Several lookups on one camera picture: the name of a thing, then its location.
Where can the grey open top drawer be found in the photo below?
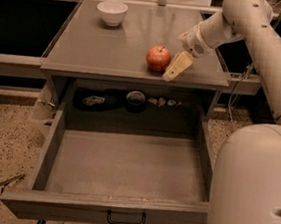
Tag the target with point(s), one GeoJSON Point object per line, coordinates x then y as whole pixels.
{"type": "Point", "coordinates": [158, 161]}

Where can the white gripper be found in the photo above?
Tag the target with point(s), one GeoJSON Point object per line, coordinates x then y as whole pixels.
{"type": "Point", "coordinates": [194, 42]}

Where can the small pale crumpled items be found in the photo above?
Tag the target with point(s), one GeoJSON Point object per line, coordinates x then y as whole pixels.
{"type": "Point", "coordinates": [162, 102]}

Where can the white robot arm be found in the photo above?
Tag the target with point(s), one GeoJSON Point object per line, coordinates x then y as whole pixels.
{"type": "Point", "coordinates": [246, 182]}

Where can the black cloth bundle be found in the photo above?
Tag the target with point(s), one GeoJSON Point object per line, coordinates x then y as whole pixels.
{"type": "Point", "coordinates": [89, 100]}

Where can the grey cabinet with flat top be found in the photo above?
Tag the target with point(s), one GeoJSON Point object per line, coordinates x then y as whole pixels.
{"type": "Point", "coordinates": [114, 57]}

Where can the black round cup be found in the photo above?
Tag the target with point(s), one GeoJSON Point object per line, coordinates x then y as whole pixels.
{"type": "Point", "coordinates": [135, 101]}

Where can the white ceramic bowl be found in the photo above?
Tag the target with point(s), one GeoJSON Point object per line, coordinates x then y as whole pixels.
{"type": "Point", "coordinates": [112, 12]}

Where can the red apple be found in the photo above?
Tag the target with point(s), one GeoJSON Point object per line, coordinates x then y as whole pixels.
{"type": "Point", "coordinates": [158, 58]}

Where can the black drawer handle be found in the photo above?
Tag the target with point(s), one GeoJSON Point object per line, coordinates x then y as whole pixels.
{"type": "Point", "coordinates": [125, 218]}

